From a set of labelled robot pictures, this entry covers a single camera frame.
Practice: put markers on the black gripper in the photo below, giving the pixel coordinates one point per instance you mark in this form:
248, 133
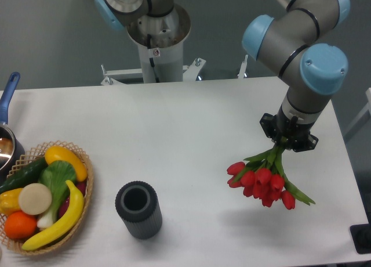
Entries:
288, 133

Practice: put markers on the red tulip bouquet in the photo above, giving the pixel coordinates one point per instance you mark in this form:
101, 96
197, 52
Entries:
263, 177

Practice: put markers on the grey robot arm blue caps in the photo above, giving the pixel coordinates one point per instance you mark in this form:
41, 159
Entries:
312, 71

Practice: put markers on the dark grey ribbed vase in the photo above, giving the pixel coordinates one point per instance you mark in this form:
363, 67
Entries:
137, 205

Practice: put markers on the black device at table edge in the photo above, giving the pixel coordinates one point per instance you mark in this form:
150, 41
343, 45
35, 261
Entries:
361, 238

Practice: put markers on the yellow banana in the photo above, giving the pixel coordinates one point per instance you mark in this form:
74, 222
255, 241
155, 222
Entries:
63, 225

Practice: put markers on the green bok choy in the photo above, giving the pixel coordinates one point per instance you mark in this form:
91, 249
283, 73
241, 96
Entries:
54, 177

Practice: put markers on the beige round disc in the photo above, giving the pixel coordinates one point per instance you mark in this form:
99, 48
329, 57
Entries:
35, 199

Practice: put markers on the green cucumber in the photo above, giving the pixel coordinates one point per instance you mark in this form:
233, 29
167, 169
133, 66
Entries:
28, 174

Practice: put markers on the woven wicker basket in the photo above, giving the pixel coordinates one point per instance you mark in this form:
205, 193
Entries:
33, 154

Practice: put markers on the orange fruit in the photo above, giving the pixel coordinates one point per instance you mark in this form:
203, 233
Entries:
20, 225

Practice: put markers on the yellow bell pepper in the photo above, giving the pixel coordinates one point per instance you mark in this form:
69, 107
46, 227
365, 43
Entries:
9, 201

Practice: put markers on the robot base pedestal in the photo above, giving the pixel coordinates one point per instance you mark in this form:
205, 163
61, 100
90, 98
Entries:
158, 27

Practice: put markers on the blue handled saucepan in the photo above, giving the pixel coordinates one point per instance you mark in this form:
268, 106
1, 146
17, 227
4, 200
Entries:
11, 148

